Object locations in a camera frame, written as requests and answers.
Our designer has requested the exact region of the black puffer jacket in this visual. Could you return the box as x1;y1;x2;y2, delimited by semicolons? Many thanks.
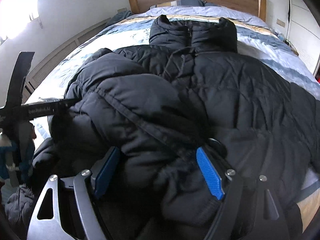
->
4;14;320;240

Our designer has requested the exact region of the gloved blue left hand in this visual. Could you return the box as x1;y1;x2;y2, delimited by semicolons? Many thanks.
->
1;121;36;187

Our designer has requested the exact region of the striped blue yellow duvet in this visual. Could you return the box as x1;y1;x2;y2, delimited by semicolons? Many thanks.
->
24;5;320;233

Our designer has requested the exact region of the red object in wardrobe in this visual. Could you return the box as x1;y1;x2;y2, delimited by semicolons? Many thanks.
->
316;72;320;83

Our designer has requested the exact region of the dark teal blanket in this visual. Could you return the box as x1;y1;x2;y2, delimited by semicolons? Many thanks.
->
105;10;133;28

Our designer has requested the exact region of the wooden nightstand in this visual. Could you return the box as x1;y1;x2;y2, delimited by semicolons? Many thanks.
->
284;40;299;56

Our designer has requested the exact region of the white open wardrobe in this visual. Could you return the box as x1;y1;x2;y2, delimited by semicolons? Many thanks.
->
287;0;319;76

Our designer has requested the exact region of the striped pillow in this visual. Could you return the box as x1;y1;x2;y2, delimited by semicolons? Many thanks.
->
150;0;220;9

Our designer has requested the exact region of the wall socket plate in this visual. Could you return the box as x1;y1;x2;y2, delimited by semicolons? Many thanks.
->
276;19;286;28

